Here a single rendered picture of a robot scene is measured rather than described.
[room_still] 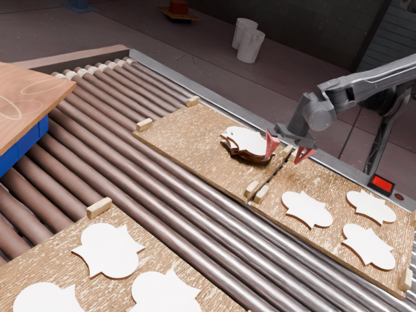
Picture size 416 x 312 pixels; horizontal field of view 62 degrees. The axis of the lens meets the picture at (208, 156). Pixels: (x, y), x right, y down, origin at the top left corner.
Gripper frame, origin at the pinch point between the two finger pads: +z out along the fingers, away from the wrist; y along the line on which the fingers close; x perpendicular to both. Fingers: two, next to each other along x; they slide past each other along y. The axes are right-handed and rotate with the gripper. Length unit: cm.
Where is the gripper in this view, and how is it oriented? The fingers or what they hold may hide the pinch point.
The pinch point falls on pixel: (281, 158)
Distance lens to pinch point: 102.0
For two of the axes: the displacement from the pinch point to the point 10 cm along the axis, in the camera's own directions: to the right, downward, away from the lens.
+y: 9.3, 1.8, 3.1
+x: -1.7, -5.4, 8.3
